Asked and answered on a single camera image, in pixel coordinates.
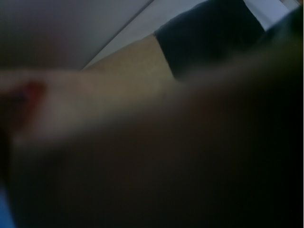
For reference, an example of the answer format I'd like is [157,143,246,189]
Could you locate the white plastic tray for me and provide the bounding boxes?
[84,0,301,69]

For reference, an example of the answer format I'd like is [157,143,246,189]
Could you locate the brown paper bag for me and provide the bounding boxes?
[0,34,304,228]

